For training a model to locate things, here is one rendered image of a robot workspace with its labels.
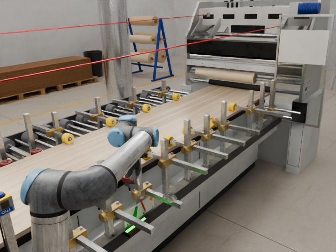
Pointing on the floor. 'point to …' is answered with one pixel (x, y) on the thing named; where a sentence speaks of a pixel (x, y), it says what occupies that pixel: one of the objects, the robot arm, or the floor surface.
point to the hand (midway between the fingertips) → (135, 179)
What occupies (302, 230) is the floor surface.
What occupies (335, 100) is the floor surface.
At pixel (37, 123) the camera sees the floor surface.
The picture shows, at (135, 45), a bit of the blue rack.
